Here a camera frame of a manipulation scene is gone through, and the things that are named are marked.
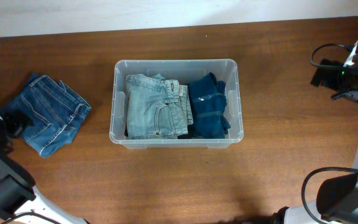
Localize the dark blue jeans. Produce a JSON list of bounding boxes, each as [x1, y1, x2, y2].
[[0, 73, 91, 158]]

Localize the teal blue taped cloth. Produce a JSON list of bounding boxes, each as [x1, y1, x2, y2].
[[188, 72, 231, 139]]

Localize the light blue jeans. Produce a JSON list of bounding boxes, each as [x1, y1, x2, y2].
[[126, 74, 193, 139]]

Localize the black taped cloth bundle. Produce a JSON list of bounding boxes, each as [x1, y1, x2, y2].
[[177, 124, 194, 139]]

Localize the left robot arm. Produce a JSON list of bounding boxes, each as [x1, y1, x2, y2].
[[0, 110, 89, 224]]

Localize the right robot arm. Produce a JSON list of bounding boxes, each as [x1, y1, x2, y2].
[[266, 41, 358, 223]]

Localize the clear plastic storage bin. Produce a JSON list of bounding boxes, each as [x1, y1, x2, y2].
[[109, 58, 244, 149]]

